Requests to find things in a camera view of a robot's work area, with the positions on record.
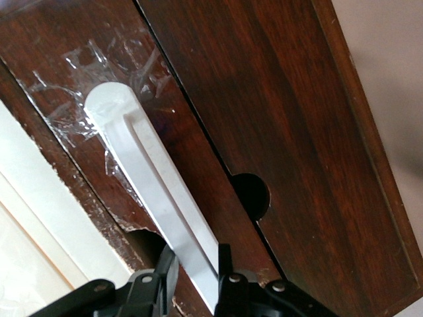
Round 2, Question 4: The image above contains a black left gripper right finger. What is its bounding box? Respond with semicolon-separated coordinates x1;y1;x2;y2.
213;243;338;317

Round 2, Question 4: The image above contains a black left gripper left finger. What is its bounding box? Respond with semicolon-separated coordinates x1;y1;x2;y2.
42;244;180;317

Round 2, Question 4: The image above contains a clear adhesive tape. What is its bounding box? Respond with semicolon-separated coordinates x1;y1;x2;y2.
29;36;176;205

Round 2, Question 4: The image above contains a dark wood drawer with notch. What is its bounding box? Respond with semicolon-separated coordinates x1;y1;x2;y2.
135;0;419;317

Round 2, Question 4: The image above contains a white plastic drawer handle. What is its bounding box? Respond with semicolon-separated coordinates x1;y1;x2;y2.
83;82;221;314

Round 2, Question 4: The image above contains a dark wood drawer cabinet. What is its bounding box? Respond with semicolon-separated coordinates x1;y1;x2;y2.
0;0;423;317

